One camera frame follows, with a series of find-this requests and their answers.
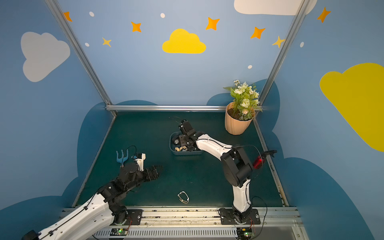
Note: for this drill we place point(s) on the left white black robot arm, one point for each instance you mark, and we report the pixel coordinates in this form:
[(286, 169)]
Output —
[(103, 209)]

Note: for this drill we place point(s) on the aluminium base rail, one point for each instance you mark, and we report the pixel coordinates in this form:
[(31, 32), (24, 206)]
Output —
[(203, 223)]

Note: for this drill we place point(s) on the peach ribbed flower pot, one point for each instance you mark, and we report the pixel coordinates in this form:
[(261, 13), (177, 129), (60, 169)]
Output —
[(234, 126)]

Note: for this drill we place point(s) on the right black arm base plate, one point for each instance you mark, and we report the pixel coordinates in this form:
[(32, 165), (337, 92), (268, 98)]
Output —
[(234, 217)]

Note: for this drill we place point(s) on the aluminium frame left post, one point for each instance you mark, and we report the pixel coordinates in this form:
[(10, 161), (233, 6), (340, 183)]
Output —
[(64, 24)]

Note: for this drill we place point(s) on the beige square watch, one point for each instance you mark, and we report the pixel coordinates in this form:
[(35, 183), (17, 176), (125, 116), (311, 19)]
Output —
[(179, 149)]

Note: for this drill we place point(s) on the red spray bottle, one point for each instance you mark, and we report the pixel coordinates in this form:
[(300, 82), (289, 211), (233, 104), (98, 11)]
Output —
[(260, 160)]

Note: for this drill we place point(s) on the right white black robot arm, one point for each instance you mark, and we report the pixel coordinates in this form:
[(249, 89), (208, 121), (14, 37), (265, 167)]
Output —
[(236, 166)]

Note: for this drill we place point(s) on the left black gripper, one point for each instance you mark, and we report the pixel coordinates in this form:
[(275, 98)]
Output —
[(149, 173)]

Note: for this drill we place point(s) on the silver bracelet watch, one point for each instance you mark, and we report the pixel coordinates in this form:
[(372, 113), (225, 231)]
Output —
[(183, 197)]

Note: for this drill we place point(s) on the left green circuit board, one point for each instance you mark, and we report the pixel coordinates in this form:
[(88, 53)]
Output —
[(119, 232)]

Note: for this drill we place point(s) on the artificial white flower plant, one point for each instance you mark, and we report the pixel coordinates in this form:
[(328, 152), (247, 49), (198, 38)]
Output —
[(245, 101)]

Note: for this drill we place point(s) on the aluminium frame back bar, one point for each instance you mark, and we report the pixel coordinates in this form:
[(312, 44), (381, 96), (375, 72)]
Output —
[(161, 108)]

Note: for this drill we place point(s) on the blue plastic storage box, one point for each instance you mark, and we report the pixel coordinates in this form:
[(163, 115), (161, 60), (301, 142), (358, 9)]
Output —
[(184, 152)]

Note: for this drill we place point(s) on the black band smartwatch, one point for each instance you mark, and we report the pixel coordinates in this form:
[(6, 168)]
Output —
[(176, 140)]

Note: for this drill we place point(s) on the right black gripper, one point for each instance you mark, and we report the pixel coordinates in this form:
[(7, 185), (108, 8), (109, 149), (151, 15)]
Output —
[(183, 139)]

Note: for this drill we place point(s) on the green circuit board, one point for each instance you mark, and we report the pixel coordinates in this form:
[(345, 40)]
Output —
[(119, 232), (244, 233)]

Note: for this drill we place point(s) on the blue garden fork wooden handle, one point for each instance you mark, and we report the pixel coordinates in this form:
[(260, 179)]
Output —
[(122, 157)]

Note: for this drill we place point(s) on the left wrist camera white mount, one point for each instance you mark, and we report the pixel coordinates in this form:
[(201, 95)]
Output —
[(139, 159)]

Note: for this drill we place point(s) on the right green circuit board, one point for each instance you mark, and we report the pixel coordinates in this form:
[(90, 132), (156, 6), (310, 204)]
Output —
[(244, 233)]

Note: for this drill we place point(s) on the aluminium frame post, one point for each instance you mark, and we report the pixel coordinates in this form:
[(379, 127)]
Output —
[(291, 34), (64, 24)]

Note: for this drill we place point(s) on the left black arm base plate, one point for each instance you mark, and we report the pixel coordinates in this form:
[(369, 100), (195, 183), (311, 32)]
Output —
[(132, 217)]

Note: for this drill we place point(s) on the aluminium frame right post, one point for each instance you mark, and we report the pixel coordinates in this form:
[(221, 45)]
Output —
[(291, 34)]

